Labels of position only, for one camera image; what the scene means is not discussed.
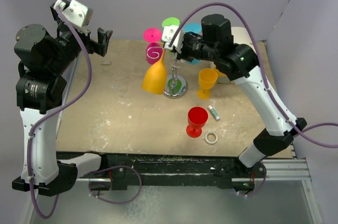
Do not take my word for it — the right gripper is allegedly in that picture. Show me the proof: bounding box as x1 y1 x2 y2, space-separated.
172 32 218 62

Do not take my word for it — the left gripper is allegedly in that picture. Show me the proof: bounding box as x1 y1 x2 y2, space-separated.
48 8 111 74

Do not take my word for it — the blue plastic wine glass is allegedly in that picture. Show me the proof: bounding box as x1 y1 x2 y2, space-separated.
183 23 202 65

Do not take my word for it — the orange wine glass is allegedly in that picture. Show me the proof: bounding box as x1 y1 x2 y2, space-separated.
196 68 218 100
142 50 167 95

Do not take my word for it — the green plastic wine glass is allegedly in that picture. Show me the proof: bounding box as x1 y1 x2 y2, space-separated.
162 17 180 27

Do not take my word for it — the pink plastic wine glass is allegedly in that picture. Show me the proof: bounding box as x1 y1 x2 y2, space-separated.
143 27 163 65

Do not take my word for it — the red plastic wine glass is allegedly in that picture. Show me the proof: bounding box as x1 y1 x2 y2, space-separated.
186 107 208 138

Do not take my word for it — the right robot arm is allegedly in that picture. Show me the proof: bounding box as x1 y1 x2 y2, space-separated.
180 14 307 177

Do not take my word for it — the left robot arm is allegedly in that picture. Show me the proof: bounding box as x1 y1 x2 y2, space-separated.
12 21 84 197

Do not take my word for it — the chrome wine glass rack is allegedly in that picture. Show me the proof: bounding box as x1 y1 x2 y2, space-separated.
163 52 187 99

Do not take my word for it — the small grey metal block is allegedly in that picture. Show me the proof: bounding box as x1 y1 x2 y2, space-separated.
101 61 111 66

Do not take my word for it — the white round drawer box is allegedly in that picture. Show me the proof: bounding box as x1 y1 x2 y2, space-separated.
209 26 256 84

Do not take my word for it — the white green glue stick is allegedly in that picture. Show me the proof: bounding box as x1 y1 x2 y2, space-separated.
208 105 220 121

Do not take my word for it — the white tape roll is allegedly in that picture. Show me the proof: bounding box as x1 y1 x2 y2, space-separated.
204 131 219 145

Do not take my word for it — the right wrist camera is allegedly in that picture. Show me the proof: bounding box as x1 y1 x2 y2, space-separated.
161 25 184 54

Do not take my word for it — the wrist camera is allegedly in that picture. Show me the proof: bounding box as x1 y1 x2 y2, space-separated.
161 25 184 54
52 0 93 35

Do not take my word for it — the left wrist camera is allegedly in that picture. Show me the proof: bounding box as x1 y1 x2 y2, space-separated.
52 0 93 35

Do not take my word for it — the black base frame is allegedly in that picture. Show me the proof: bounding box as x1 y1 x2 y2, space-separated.
57 151 266 191

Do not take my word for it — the aluminium rail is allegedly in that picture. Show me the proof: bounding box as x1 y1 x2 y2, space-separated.
263 159 311 181

